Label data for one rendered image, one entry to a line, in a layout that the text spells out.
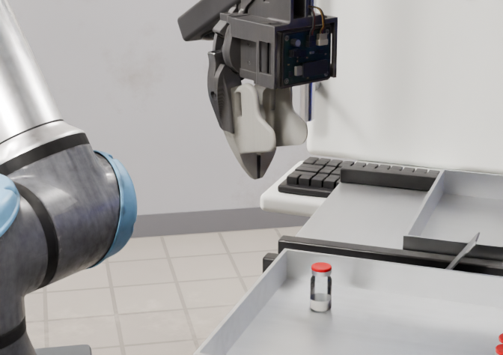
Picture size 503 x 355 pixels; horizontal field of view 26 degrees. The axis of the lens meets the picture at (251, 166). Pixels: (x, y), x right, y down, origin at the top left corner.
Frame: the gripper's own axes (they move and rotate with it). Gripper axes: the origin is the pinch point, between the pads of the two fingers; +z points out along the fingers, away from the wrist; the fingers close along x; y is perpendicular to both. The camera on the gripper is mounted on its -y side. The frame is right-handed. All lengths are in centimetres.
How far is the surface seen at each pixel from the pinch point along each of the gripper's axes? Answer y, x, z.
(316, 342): 4.3, 4.4, 17.8
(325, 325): 2.1, 7.7, 17.8
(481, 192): -13, 50, 17
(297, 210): -44, 46, 27
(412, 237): -3.2, 25.7, 14.6
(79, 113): -230, 116, 62
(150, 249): -210, 129, 106
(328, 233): -16.5, 25.7, 18.0
